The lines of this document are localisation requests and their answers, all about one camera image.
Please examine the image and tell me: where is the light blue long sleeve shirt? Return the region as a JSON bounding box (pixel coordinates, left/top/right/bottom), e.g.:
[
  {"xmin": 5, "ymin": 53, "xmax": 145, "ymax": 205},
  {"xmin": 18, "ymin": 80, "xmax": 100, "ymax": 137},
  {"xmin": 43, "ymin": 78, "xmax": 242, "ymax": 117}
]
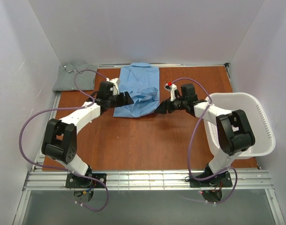
[{"xmin": 113, "ymin": 63, "xmax": 160, "ymax": 118}]

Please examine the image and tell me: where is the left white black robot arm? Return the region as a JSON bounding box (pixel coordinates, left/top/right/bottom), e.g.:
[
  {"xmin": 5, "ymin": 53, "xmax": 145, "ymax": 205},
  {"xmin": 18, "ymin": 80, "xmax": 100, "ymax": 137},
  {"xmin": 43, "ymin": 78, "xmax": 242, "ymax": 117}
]
[{"xmin": 41, "ymin": 78, "xmax": 133, "ymax": 176}]

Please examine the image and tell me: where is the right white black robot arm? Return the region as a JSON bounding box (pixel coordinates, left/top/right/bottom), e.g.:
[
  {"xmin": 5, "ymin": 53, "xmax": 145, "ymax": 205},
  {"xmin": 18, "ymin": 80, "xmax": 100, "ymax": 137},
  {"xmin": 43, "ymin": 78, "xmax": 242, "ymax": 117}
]
[{"xmin": 155, "ymin": 82, "xmax": 256, "ymax": 182}]

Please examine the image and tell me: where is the folded grey long sleeve shirt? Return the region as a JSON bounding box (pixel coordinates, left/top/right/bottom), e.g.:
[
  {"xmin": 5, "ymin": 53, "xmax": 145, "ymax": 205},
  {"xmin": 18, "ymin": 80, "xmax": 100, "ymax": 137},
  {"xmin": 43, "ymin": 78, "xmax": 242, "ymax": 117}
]
[{"xmin": 52, "ymin": 63, "xmax": 97, "ymax": 92}]

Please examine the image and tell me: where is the white plastic laundry basket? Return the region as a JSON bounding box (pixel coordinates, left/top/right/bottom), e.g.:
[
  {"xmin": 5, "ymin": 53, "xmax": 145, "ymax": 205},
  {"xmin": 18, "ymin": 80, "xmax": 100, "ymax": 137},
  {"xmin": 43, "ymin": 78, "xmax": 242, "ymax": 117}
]
[{"xmin": 210, "ymin": 92, "xmax": 276, "ymax": 159}]

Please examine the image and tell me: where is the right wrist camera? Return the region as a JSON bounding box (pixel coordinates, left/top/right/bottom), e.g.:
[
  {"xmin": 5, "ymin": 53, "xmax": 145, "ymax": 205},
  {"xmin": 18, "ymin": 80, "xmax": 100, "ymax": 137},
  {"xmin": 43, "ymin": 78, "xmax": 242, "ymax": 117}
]
[{"xmin": 164, "ymin": 82, "xmax": 180, "ymax": 102}]

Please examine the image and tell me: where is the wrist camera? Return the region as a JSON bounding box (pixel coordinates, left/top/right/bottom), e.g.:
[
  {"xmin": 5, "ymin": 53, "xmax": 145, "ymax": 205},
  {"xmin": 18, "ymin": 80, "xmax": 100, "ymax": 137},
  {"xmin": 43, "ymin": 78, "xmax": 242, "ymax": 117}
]
[
  {"xmin": 164, "ymin": 82, "xmax": 180, "ymax": 102},
  {"xmin": 106, "ymin": 78, "xmax": 120, "ymax": 95}
]

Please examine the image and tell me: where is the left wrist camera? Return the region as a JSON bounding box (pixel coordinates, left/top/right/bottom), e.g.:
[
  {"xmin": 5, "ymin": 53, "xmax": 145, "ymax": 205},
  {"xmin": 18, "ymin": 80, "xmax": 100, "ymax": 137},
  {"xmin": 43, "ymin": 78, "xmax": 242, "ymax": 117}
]
[{"xmin": 106, "ymin": 78, "xmax": 120, "ymax": 95}]

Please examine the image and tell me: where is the aluminium back frame rail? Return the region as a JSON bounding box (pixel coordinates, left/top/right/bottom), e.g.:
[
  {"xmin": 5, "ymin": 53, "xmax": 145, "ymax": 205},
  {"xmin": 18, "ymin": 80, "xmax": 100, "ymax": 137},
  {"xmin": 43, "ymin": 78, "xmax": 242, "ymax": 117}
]
[{"xmin": 97, "ymin": 63, "xmax": 225, "ymax": 69}]

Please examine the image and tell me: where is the aluminium frame rail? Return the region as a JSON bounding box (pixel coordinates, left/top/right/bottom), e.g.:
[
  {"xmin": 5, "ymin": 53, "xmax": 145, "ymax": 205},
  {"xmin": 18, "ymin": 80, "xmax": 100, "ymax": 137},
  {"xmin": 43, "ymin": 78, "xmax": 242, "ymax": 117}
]
[
  {"xmin": 97, "ymin": 63, "xmax": 225, "ymax": 69},
  {"xmin": 224, "ymin": 62, "xmax": 233, "ymax": 91},
  {"xmin": 31, "ymin": 91, "xmax": 62, "ymax": 171},
  {"xmin": 23, "ymin": 169, "xmax": 274, "ymax": 191}
]

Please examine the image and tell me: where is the aluminium right frame rail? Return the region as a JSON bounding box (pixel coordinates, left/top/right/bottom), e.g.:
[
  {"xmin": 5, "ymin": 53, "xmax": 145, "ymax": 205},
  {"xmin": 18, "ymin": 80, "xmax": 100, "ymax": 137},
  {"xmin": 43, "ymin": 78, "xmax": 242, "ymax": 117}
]
[{"xmin": 224, "ymin": 62, "xmax": 233, "ymax": 91}]

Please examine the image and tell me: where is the aluminium left frame rail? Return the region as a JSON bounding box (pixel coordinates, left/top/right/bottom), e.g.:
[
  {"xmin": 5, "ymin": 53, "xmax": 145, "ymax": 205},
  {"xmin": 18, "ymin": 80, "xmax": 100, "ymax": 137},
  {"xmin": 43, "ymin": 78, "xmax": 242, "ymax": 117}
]
[{"xmin": 31, "ymin": 91, "xmax": 62, "ymax": 171}]

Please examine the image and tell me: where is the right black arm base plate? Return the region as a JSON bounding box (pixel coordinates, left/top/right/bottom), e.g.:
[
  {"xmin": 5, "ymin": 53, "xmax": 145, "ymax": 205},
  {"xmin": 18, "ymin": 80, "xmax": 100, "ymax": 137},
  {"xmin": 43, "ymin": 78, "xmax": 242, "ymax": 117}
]
[{"xmin": 185, "ymin": 172, "xmax": 235, "ymax": 188}]

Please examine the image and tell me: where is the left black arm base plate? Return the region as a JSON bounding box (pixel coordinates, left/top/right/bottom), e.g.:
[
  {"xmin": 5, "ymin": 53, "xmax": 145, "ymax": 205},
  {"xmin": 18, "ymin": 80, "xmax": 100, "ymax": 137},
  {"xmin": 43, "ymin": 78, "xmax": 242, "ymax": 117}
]
[{"xmin": 65, "ymin": 173, "xmax": 107, "ymax": 188}]

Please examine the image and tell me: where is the aluminium front frame rail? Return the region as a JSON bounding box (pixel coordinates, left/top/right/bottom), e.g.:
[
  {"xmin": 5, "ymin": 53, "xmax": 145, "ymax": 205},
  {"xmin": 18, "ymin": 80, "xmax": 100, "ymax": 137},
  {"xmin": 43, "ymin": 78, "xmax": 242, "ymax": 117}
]
[{"xmin": 23, "ymin": 169, "xmax": 274, "ymax": 191}]

